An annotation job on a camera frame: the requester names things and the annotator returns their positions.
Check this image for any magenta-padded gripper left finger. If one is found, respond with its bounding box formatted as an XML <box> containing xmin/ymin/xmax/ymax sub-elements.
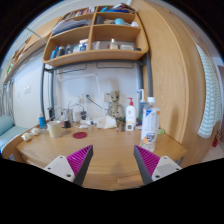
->
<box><xmin>43</xmin><ymin>143</ymin><xmax>95</xmax><ymax>187</ymax></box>

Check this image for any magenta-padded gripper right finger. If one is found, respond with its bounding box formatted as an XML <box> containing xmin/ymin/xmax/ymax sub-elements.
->
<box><xmin>133</xmin><ymin>144</ymin><xmax>183</xmax><ymax>186</ymax></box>

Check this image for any clear plastic drink bottle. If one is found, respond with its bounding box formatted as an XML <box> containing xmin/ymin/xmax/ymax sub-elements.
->
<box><xmin>139</xmin><ymin>96</ymin><xmax>161</xmax><ymax>153</ymax></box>

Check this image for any flat round red coaster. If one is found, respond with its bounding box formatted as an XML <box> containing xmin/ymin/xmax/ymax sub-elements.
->
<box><xmin>72</xmin><ymin>131</ymin><xmax>88</xmax><ymax>140</ymax></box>

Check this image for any cream white cup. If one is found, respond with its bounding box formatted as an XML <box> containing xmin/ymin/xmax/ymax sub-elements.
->
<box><xmin>46</xmin><ymin>120</ymin><xmax>64</xmax><ymax>139</ymax></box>

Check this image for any crumpled white tissue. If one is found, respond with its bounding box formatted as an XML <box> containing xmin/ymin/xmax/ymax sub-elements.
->
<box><xmin>95</xmin><ymin>114</ymin><xmax>118</xmax><ymax>130</ymax></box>

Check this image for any white red pump bottle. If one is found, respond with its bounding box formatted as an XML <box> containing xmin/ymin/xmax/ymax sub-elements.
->
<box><xmin>125</xmin><ymin>97</ymin><xmax>137</xmax><ymax>126</ymax></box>

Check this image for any wrapped round bun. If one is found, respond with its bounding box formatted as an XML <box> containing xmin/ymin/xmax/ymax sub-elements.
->
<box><xmin>21</xmin><ymin>132</ymin><xmax>33</xmax><ymax>142</ymax></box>
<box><xmin>30</xmin><ymin>126</ymin><xmax>41</xmax><ymax>136</ymax></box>

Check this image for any blue white-capped tube bottle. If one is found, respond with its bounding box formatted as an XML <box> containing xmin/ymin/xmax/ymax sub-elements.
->
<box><xmin>37</xmin><ymin>112</ymin><xmax>47</xmax><ymax>130</ymax></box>

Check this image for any wooden tree creature figurine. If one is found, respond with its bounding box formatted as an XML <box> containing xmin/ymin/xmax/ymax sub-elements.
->
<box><xmin>107</xmin><ymin>89</ymin><xmax>126</xmax><ymax>132</ymax></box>

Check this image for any teal bed mattress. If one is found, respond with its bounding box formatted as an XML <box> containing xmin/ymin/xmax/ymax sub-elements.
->
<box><xmin>0</xmin><ymin>125</ymin><xmax>29</xmax><ymax>153</ymax></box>

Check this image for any teal pillow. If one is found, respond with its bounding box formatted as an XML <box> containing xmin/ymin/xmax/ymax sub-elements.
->
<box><xmin>0</xmin><ymin>114</ymin><xmax>15</xmax><ymax>136</ymax></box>

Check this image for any green striped hanging towel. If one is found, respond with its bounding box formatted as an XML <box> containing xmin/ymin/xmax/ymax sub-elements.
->
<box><xmin>194</xmin><ymin>43</ymin><xmax>223</xmax><ymax>139</ymax></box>

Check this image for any wooden wardrobe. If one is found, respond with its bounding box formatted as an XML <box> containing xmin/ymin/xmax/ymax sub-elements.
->
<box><xmin>131</xmin><ymin>0</ymin><xmax>208</xmax><ymax>168</ymax></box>

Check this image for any grey patterned curtain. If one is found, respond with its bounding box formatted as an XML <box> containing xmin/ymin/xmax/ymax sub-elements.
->
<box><xmin>0</xmin><ymin>79</ymin><xmax>15</xmax><ymax>118</ymax></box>

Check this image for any wooden shelf unit with items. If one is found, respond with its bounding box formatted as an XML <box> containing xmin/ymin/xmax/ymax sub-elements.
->
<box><xmin>42</xmin><ymin>3</ymin><xmax>150</xmax><ymax>68</ymax></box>

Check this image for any white wall box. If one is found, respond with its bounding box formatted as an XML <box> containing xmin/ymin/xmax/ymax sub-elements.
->
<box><xmin>103</xmin><ymin>92</ymin><xmax>113</xmax><ymax>103</ymax></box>

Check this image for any grey metal shelf frame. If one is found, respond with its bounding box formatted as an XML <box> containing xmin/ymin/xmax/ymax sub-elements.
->
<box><xmin>39</xmin><ymin>53</ymin><xmax>154</xmax><ymax>125</ymax></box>

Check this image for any long wooden wall shelf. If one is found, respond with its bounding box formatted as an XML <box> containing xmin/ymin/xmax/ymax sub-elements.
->
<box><xmin>3</xmin><ymin>16</ymin><xmax>63</xmax><ymax>84</ymax></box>

